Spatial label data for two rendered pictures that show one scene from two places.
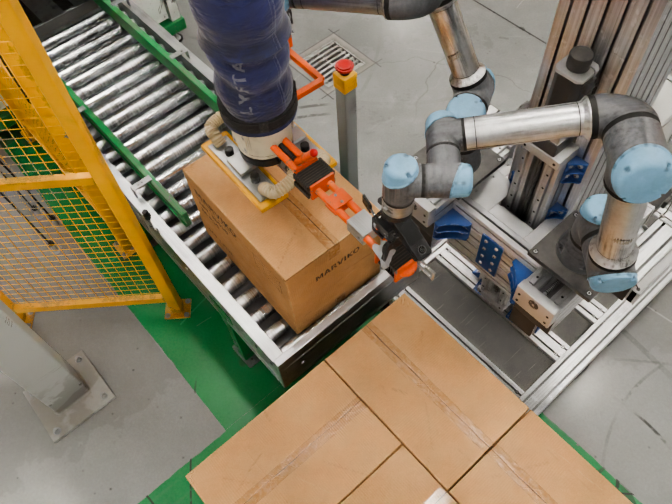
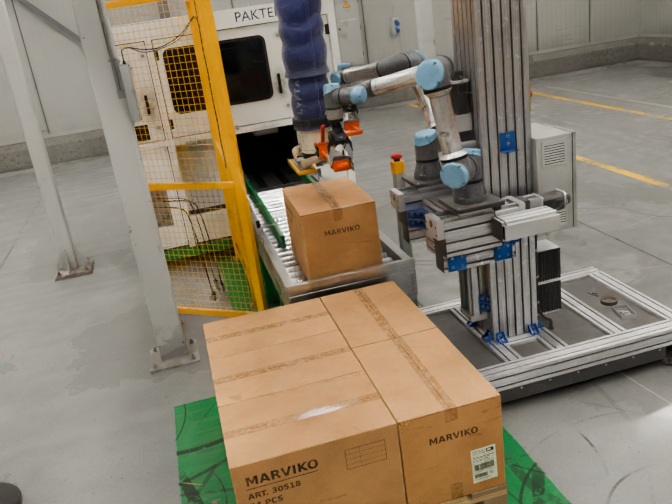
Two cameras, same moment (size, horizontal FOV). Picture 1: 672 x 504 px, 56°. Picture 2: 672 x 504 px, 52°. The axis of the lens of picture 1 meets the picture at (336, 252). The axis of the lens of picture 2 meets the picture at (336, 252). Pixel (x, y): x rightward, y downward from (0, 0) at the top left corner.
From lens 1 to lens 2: 2.53 m
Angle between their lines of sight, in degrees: 42
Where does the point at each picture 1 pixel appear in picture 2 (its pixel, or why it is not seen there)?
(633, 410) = (578, 430)
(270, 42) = (311, 70)
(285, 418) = (276, 313)
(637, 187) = (424, 77)
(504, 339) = (473, 350)
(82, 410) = (176, 362)
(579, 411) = (528, 422)
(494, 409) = (411, 324)
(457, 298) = (452, 329)
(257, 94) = (305, 101)
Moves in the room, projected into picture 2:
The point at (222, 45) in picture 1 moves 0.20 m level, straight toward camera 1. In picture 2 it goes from (290, 69) to (279, 75)
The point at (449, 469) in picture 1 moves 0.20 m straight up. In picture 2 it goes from (360, 341) to (354, 299)
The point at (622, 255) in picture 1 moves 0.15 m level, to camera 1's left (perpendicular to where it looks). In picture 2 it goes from (449, 148) to (414, 150)
